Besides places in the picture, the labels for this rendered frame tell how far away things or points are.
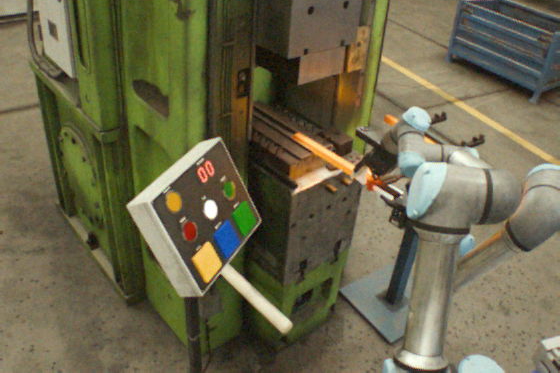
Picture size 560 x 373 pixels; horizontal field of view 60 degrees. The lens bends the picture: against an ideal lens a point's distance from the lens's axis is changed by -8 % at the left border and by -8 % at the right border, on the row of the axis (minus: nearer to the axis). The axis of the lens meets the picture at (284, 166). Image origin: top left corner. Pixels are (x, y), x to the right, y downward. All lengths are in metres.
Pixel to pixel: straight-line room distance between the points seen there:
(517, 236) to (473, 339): 1.42
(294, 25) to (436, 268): 0.80
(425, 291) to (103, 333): 1.75
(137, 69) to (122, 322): 1.22
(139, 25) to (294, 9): 0.58
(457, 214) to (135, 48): 1.24
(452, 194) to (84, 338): 1.90
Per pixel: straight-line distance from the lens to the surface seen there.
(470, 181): 1.03
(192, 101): 1.55
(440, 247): 1.04
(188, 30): 1.46
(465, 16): 5.72
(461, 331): 2.68
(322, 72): 1.66
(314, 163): 1.83
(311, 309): 2.37
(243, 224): 1.44
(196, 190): 1.33
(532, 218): 1.29
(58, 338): 2.54
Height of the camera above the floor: 1.93
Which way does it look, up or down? 33 degrees down
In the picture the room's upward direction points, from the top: 5 degrees clockwise
